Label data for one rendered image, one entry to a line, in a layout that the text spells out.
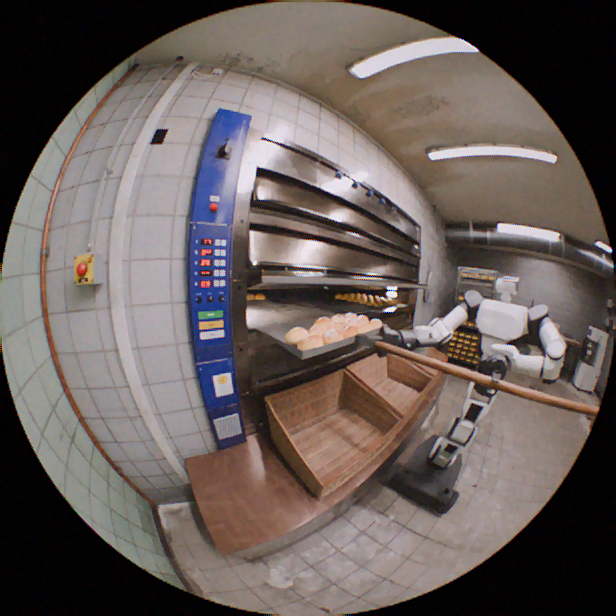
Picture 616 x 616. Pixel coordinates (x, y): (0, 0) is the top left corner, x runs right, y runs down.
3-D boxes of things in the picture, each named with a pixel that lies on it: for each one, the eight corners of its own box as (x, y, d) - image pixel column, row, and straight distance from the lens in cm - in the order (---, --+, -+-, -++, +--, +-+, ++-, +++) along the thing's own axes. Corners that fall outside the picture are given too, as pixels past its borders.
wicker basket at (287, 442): (265, 432, 112) (261, 395, 92) (338, 399, 136) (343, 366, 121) (318, 502, 91) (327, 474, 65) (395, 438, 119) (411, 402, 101)
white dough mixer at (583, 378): (573, 390, 562) (592, 327, 544) (567, 380, 609) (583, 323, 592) (591, 395, 619) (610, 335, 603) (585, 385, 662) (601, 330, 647)
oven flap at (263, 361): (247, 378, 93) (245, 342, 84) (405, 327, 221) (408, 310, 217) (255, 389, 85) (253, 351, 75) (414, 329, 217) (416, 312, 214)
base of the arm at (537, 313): (528, 348, 108) (531, 332, 117) (550, 346, 106) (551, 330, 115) (524, 321, 99) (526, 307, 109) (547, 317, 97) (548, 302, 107)
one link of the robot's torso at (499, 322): (482, 347, 139) (493, 292, 135) (525, 366, 130) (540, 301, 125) (459, 354, 113) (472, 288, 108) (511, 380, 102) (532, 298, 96)
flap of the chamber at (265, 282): (262, 283, 59) (244, 289, 78) (428, 288, 209) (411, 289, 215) (262, 275, 59) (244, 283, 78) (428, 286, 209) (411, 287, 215)
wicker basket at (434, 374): (383, 371, 183) (389, 345, 172) (407, 356, 230) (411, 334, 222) (430, 392, 170) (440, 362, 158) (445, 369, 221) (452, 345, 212)
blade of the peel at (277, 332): (386, 330, 97) (387, 324, 96) (302, 359, 55) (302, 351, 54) (336, 315, 116) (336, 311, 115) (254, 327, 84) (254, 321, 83)
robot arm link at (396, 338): (373, 352, 78) (397, 350, 84) (383, 362, 70) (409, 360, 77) (377, 323, 74) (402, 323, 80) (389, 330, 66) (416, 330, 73)
